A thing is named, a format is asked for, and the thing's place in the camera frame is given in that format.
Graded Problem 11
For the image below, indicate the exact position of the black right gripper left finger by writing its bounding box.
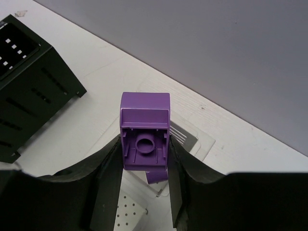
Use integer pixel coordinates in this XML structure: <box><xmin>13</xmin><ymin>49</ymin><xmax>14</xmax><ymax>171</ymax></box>
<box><xmin>0</xmin><ymin>136</ymin><xmax>123</xmax><ymax>231</ymax></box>

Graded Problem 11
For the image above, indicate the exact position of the black slotted container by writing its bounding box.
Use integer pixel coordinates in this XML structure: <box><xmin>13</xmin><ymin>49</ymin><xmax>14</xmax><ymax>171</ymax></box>
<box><xmin>0</xmin><ymin>15</ymin><xmax>86</xmax><ymax>163</ymax></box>

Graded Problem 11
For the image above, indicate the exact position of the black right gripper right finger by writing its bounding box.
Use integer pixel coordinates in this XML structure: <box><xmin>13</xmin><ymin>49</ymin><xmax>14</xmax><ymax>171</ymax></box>
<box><xmin>167</xmin><ymin>138</ymin><xmax>308</xmax><ymax>231</ymax></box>

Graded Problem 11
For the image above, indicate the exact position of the white slotted container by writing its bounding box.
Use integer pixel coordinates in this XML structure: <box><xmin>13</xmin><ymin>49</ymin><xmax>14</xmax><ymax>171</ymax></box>
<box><xmin>114</xmin><ymin>119</ymin><xmax>215</xmax><ymax>231</ymax></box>

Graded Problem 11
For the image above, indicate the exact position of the purple curved lego brick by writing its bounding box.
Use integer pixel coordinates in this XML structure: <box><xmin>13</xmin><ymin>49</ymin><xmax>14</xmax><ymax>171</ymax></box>
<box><xmin>119</xmin><ymin>92</ymin><xmax>171</xmax><ymax>172</ymax></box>

